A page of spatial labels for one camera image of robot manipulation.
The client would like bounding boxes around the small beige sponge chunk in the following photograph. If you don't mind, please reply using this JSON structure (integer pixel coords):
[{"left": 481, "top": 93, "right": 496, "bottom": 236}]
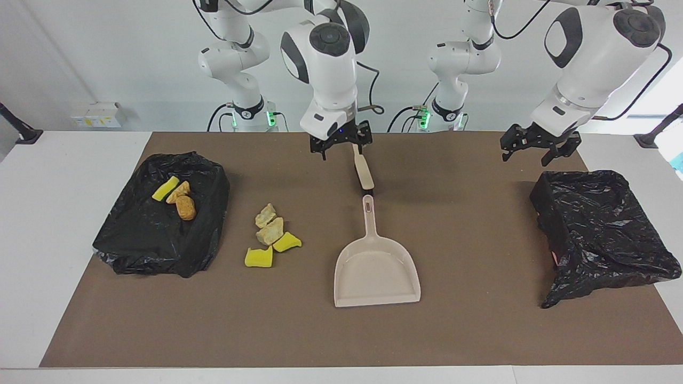
[{"left": 255, "top": 203, "right": 277, "bottom": 229}]

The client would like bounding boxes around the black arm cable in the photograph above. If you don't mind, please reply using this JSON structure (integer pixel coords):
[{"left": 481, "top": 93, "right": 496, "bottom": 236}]
[
  {"left": 352, "top": 60, "right": 386, "bottom": 116},
  {"left": 494, "top": 0, "right": 674, "bottom": 121}
]

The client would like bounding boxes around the notched yellow sponge piece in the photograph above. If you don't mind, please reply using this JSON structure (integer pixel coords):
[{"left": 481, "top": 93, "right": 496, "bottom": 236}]
[{"left": 244, "top": 245, "right": 274, "bottom": 268}]

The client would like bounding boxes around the brown oval bread roll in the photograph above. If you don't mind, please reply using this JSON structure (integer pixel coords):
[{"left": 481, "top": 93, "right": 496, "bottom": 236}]
[{"left": 176, "top": 195, "right": 197, "bottom": 221}]

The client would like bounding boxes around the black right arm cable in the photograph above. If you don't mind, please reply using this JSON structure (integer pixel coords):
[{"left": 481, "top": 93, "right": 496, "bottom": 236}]
[{"left": 352, "top": 60, "right": 386, "bottom": 116}]

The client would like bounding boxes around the black right base cable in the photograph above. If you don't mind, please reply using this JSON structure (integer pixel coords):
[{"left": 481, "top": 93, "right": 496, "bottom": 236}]
[{"left": 207, "top": 103, "right": 235, "bottom": 132}]

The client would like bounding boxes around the beige plastic dustpan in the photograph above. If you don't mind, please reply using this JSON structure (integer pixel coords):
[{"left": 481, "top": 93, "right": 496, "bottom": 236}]
[{"left": 334, "top": 195, "right": 422, "bottom": 308}]

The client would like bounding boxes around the black stand base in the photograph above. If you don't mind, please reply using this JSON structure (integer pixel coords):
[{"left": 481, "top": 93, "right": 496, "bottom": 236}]
[
  {"left": 0, "top": 102, "right": 43, "bottom": 145},
  {"left": 634, "top": 104, "right": 683, "bottom": 149}
]

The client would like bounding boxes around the brown table mat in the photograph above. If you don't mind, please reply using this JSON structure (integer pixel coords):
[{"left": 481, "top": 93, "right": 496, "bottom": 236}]
[{"left": 40, "top": 132, "right": 683, "bottom": 369}]

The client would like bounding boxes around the black base cable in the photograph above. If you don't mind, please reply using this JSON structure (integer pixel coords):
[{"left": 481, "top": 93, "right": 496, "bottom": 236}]
[
  {"left": 207, "top": 103, "right": 235, "bottom": 132},
  {"left": 387, "top": 83, "right": 441, "bottom": 133}
]

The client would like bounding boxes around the white wall socket box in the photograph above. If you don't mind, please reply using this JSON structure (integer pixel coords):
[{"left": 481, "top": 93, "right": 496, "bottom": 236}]
[{"left": 69, "top": 102, "right": 124, "bottom": 129}]

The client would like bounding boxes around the green and yellow sponge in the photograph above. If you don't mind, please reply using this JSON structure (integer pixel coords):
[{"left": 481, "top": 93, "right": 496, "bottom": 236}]
[{"left": 152, "top": 176, "right": 180, "bottom": 202}]

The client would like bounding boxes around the large beige sponge chunk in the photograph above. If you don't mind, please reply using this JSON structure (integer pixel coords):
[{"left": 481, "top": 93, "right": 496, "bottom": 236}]
[{"left": 256, "top": 217, "right": 284, "bottom": 246}]

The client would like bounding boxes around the yellow sponge wedge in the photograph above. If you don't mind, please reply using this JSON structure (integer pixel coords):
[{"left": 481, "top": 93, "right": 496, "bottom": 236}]
[{"left": 272, "top": 231, "right": 302, "bottom": 253}]

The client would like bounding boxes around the black bag covered bin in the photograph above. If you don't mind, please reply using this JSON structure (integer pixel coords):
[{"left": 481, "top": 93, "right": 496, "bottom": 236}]
[{"left": 92, "top": 151, "right": 231, "bottom": 278}]

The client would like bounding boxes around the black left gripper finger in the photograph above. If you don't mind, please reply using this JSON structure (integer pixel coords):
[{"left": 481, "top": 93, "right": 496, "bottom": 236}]
[
  {"left": 542, "top": 133, "right": 582, "bottom": 167},
  {"left": 501, "top": 124, "right": 528, "bottom": 162}
]

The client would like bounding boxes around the black left base cable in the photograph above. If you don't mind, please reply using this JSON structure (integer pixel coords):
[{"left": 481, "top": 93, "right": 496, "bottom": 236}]
[{"left": 387, "top": 83, "right": 441, "bottom": 133}]

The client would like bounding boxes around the black bag with loose corner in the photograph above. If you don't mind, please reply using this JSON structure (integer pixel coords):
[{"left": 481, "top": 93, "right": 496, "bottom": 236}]
[{"left": 529, "top": 170, "right": 682, "bottom": 309}]

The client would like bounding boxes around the orange bread piece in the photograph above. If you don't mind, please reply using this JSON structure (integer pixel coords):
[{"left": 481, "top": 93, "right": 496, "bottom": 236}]
[{"left": 166, "top": 181, "right": 191, "bottom": 205}]

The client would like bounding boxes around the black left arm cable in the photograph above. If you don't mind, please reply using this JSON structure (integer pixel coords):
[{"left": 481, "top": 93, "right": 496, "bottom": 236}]
[{"left": 494, "top": 0, "right": 674, "bottom": 121}]

